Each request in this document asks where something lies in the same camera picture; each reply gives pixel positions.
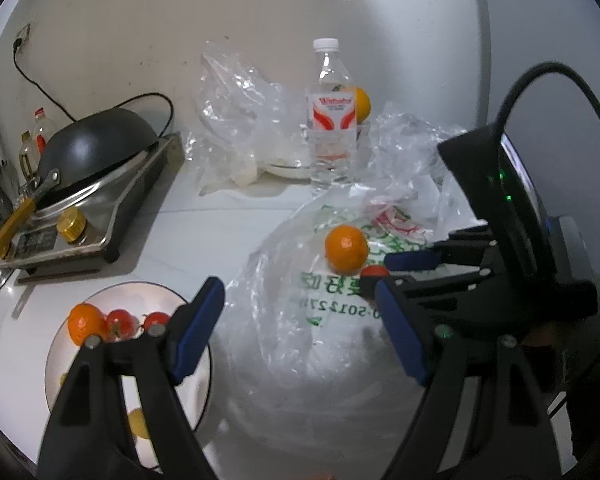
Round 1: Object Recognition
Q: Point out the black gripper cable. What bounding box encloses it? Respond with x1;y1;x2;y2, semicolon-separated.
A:
494;61;600;166

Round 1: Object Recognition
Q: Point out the orange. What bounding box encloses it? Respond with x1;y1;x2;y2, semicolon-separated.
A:
325;226;369;276
355;87;372;125
67;302;107;346

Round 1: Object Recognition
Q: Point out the black cooker cable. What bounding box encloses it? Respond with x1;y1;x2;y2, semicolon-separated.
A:
12;42;175;136

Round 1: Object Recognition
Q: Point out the steel induction cooker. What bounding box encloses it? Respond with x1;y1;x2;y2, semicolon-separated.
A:
0;132;185;286

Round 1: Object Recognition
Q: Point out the white plate with dark rim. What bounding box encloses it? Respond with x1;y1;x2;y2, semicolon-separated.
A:
44;281;213;476

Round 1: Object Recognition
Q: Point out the clear water bottle red label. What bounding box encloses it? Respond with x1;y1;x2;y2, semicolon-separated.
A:
306;37;359;193

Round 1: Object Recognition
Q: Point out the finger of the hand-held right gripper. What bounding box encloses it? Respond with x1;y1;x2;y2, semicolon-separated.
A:
384;237;495;273
392;265;500;333

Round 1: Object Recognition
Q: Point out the gold cooker knob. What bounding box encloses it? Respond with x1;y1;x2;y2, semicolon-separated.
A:
57;210;87;243

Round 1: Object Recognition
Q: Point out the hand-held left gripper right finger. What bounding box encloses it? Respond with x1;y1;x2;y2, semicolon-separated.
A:
374;277;563;480

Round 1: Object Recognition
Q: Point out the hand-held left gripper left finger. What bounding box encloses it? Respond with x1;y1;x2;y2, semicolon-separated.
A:
37;276;227;480

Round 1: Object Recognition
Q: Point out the red-capped sauce bottle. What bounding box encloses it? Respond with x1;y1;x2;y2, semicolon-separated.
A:
32;107;56;156

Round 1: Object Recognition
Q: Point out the printed clear plastic bag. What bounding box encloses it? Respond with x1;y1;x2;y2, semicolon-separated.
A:
220;187;480;441

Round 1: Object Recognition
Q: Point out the crumpled clear plastic bag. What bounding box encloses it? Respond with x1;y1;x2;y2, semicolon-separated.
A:
360;102;480;241

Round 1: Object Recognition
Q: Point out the cooking oil bottle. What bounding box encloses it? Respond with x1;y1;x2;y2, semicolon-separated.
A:
19;131;37;181

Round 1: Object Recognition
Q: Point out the black wok with wooden handle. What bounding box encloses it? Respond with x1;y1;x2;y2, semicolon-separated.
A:
0;107;161;273

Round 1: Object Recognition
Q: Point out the white dish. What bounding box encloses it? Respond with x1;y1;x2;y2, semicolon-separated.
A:
262;157;311;179

